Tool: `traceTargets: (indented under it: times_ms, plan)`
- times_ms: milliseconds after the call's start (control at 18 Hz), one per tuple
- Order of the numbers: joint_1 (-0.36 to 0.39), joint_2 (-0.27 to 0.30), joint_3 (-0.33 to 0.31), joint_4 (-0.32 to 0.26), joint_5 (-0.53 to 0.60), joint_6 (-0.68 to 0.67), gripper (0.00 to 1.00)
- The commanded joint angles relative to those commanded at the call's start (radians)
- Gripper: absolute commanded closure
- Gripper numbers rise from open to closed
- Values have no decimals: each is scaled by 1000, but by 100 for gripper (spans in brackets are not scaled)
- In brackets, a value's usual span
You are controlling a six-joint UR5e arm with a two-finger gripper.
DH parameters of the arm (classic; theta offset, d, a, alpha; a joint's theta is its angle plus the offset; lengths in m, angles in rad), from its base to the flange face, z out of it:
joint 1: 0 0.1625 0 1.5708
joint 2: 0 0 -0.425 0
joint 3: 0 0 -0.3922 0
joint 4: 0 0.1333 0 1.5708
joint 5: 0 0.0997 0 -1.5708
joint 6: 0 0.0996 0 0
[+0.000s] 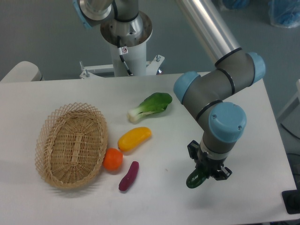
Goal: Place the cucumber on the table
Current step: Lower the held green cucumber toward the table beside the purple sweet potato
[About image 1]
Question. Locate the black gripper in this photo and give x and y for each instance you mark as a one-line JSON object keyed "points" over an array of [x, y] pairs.
{"points": [[215, 167]]}

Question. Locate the dark green cucumber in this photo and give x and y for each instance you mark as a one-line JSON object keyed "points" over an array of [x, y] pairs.
{"points": [[197, 177]]}

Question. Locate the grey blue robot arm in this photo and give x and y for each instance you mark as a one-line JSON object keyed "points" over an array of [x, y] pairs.
{"points": [[203, 96]]}

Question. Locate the green bok choy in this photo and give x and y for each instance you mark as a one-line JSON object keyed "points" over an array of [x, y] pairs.
{"points": [[155, 103]]}

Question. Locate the purple sweet potato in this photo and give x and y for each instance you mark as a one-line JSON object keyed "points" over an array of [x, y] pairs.
{"points": [[130, 177]]}

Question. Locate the yellow mango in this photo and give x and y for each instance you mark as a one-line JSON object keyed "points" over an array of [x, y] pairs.
{"points": [[133, 138]]}

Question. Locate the black device at edge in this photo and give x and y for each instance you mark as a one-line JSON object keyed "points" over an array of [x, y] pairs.
{"points": [[292, 201]]}

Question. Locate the orange fruit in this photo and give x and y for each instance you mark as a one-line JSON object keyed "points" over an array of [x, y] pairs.
{"points": [[113, 159]]}

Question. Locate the woven wicker basket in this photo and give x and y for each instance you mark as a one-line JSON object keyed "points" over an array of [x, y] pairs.
{"points": [[71, 146]]}

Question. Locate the blue plastic bag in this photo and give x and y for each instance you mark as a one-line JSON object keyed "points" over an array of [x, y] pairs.
{"points": [[284, 13]]}

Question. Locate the white chair back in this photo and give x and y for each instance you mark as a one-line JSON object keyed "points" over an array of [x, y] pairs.
{"points": [[23, 72]]}

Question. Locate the white side table frame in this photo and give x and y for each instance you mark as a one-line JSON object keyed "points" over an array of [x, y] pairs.
{"points": [[292, 103]]}

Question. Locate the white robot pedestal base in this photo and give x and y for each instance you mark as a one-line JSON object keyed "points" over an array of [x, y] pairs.
{"points": [[128, 48]]}

